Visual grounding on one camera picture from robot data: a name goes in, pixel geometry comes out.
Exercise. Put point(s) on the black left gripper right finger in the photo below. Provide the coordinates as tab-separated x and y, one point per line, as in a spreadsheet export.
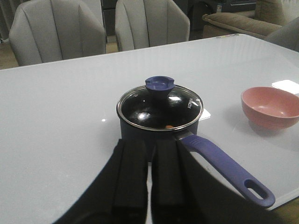
183	192

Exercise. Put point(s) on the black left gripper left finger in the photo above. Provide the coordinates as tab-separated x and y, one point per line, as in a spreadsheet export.
118	195

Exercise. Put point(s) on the glass lid with blue knob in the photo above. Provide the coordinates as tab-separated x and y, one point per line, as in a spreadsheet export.
158	103

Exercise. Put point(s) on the pink bowl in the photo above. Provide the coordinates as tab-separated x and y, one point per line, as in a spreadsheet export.
271	108

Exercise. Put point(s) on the dark blue saucepan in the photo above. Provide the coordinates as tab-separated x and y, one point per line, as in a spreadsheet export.
241	179

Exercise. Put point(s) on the right beige chair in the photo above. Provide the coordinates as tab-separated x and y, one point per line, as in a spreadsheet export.
149	23

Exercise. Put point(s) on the beige chair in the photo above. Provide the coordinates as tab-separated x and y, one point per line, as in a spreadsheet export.
149	23
53	30

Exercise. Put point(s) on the left beige chair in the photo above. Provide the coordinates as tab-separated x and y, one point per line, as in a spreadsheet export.
53	30

